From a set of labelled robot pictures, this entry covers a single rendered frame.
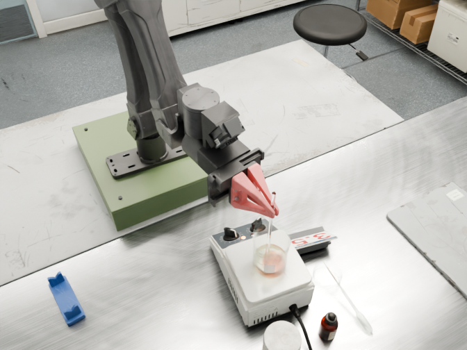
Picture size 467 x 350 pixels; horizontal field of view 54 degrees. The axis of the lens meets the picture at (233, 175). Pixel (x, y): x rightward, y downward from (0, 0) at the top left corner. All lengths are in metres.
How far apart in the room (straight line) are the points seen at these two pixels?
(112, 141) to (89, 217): 0.19
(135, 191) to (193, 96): 0.33
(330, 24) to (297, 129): 1.11
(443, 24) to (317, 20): 1.06
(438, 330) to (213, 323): 0.39
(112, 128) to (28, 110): 1.87
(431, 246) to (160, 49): 0.64
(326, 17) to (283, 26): 1.30
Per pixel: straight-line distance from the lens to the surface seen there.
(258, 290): 0.78
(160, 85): 0.77
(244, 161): 0.70
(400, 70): 3.23
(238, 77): 1.38
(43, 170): 1.17
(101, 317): 0.89
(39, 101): 3.03
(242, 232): 0.90
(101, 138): 1.12
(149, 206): 0.97
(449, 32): 3.09
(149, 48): 0.77
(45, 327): 0.91
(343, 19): 2.30
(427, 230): 1.03
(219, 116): 0.66
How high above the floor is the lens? 1.67
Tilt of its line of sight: 46 degrees down
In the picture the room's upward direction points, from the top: 1 degrees counter-clockwise
